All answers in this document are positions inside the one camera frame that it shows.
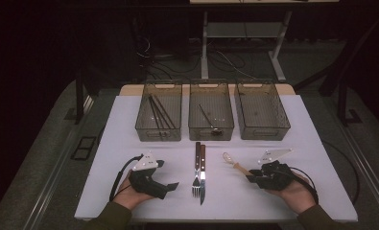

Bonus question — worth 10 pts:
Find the smoked clear plastic bin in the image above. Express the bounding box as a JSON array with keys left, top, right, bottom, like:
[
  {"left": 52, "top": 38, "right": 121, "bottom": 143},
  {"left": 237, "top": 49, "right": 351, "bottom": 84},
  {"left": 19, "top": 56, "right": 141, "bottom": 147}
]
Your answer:
[
  {"left": 134, "top": 80, "right": 183, "bottom": 143},
  {"left": 188, "top": 79, "right": 235, "bottom": 142},
  {"left": 234, "top": 79, "right": 291, "bottom": 141}
]

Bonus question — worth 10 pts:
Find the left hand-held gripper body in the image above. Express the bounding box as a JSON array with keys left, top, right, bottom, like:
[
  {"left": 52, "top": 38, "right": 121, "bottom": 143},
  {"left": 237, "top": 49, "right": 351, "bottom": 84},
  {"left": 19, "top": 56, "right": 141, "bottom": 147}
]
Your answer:
[{"left": 128, "top": 151, "right": 170, "bottom": 200}]

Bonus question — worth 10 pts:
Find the long metal spoon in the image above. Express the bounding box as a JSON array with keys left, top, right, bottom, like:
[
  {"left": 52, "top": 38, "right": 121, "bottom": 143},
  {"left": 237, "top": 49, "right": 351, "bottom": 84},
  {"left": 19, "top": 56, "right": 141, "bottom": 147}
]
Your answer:
[{"left": 198, "top": 103, "right": 224, "bottom": 136}]

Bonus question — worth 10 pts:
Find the wooden-handled steel knife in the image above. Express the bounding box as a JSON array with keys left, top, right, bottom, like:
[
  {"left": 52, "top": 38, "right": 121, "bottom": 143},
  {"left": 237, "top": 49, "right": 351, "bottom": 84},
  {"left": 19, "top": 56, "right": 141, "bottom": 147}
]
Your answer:
[{"left": 199, "top": 144, "right": 207, "bottom": 206}]

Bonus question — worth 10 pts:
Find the white table cover sheet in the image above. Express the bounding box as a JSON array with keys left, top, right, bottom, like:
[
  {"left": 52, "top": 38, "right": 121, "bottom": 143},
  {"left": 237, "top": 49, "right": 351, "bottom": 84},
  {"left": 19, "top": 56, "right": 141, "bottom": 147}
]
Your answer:
[{"left": 74, "top": 94, "right": 359, "bottom": 223}]

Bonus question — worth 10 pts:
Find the aluminium floor rail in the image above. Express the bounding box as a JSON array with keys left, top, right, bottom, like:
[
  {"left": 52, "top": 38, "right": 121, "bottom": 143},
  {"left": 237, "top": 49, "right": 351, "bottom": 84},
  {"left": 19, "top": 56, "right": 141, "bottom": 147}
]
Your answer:
[
  {"left": 23, "top": 95, "right": 95, "bottom": 230},
  {"left": 320, "top": 95, "right": 379, "bottom": 219}
]

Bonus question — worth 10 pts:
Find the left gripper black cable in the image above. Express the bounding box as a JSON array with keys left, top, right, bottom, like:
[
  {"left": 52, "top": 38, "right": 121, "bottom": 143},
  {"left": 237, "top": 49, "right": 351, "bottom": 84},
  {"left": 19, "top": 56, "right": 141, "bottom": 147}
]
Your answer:
[{"left": 108, "top": 154, "right": 145, "bottom": 203}]

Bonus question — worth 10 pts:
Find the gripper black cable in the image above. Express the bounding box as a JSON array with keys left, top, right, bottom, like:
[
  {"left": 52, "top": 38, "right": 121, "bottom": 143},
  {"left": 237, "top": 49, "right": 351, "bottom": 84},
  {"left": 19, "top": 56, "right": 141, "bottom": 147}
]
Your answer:
[
  {"left": 108, "top": 154, "right": 145, "bottom": 203},
  {"left": 289, "top": 140, "right": 361, "bottom": 206}
]

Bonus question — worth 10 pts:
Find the tangle of floor cables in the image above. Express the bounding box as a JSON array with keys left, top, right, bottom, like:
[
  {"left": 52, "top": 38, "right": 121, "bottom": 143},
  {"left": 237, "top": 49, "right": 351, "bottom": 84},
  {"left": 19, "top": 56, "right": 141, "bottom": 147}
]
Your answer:
[{"left": 135, "top": 32, "right": 262, "bottom": 81}]

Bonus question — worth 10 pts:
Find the person's right hand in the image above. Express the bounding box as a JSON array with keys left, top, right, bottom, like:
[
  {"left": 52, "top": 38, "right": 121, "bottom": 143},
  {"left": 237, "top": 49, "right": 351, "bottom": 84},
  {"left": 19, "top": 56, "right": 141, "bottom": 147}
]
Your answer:
[{"left": 265, "top": 172, "right": 317, "bottom": 215}]

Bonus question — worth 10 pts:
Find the white metal desk frame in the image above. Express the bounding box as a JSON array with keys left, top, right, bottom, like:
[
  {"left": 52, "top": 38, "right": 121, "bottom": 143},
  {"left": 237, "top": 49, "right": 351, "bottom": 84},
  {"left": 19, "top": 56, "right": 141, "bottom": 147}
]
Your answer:
[{"left": 189, "top": 0, "right": 340, "bottom": 83}]

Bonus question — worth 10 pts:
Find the black metal stand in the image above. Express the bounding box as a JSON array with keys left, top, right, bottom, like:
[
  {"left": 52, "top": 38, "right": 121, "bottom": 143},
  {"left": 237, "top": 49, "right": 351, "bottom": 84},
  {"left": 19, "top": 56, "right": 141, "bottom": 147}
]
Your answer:
[
  {"left": 294, "top": 12, "right": 379, "bottom": 127},
  {"left": 75, "top": 68, "right": 99, "bottom": 126}
]

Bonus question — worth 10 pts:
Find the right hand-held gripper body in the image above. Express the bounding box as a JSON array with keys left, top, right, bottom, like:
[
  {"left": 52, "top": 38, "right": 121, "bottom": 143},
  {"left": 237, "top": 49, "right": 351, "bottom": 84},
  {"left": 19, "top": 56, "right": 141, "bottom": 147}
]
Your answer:
[{"left": 257, "top": 148, "right": 296, "bottom": 192}]

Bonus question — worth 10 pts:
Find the wooden-handled steel fork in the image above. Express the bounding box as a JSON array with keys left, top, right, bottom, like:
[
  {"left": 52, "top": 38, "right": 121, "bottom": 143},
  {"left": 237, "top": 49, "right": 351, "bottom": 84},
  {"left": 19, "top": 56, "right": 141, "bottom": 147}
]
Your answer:
[{"left": 191, "top": 142, "right": 201, "bottom": 197}]

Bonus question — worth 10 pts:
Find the brown wooden chopstick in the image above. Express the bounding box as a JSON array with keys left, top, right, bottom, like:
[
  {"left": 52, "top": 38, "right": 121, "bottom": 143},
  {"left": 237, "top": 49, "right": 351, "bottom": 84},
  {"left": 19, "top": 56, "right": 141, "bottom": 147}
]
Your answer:
[
  {"left": 150, "top": 95, "right": 162, "bottom": 131},
  {"left": 154, "top": 95, "right": 176, "bottom": 129}
]

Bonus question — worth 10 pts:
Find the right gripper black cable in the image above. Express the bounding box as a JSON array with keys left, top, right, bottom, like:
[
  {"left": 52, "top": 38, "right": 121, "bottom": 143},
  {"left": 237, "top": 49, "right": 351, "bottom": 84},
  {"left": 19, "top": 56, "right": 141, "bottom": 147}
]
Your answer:
[{"left": 289, "top": 140, "right": 361, "bottom": 206}]

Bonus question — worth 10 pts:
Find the black chopstick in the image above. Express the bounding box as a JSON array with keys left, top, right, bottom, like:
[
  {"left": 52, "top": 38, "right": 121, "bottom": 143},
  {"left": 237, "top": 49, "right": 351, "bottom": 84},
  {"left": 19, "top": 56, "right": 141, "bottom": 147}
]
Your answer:
[
  {"left": 152, "top": 95, "right": 171, "bottom": 129},
  {"left": 148, "top": 95, "right": 161, "bottom": 128}
]

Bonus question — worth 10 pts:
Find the person's left hand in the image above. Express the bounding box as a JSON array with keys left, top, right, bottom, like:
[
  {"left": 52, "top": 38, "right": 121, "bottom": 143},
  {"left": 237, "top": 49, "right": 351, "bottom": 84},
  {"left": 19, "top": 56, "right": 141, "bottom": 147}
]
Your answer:
[{"left": 113, "top": 177, "right": 154, "bottom": 211}]

